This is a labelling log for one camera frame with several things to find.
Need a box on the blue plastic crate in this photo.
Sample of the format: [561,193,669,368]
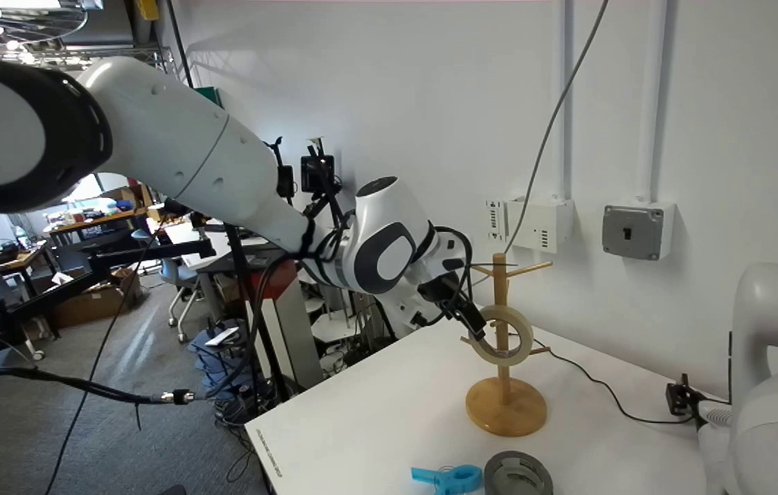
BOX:
[188,328,262,422]

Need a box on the white curved cylindrical object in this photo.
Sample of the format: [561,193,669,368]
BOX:
[695,262,778,495]

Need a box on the office swivel chair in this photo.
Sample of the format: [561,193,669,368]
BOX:
[162,257,221,347]

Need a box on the black robot cable hose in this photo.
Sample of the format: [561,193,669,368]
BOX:
[0,134,357,409]

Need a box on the grey vertical wall conduit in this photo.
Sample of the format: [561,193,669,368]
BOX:
[647,0,682,207]
[558,0,580,203]

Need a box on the grey wall junction box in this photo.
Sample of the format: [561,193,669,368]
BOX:
[599,199,679,265]

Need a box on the white wall box with arrows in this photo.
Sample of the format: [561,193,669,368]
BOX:
[484,199,515,246]

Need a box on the plain white wall box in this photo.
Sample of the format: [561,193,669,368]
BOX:
[506,193,579,258]

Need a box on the small black connector device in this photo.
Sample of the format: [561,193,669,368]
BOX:
[662,372,712,429]

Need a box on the red white machine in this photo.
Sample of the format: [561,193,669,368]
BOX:
[242,251,328,393]

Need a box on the thin black table cable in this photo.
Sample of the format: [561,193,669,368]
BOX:
[532,338,684,429]

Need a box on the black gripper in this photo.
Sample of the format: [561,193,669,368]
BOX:
[415,266,493,347]

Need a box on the cream masking tape roll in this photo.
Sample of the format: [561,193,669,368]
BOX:
[464,303,539,372]

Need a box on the black stand with white discs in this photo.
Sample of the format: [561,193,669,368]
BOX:
[309,272,403,375]

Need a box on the grey hanging cable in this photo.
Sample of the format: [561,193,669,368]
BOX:
[469,0,613,277]

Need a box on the black cable bracket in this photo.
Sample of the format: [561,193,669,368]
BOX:
[297,138,345,200]

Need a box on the wooden peg holder stand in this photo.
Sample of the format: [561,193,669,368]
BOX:
[452,251,558,440]

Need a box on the blue plastic clip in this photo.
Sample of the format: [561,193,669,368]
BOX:
[410,463,486,495]

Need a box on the brown cardboard box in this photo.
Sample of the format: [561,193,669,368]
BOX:
[45,272,146,331]

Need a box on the black tripod pole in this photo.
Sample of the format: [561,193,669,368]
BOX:
[221,224,290,405]

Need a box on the teal blue box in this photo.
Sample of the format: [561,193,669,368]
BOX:
[192,83,227,114]

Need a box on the yellow hanging object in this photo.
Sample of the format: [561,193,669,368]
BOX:
[132,0,166,27]

